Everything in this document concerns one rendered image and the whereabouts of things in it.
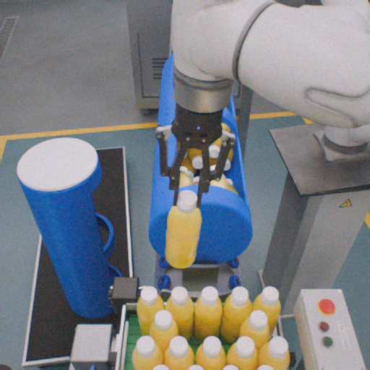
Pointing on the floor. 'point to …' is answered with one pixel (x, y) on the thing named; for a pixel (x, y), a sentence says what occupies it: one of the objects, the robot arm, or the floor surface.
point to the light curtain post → (244, 118)
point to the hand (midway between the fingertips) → (188, 190)
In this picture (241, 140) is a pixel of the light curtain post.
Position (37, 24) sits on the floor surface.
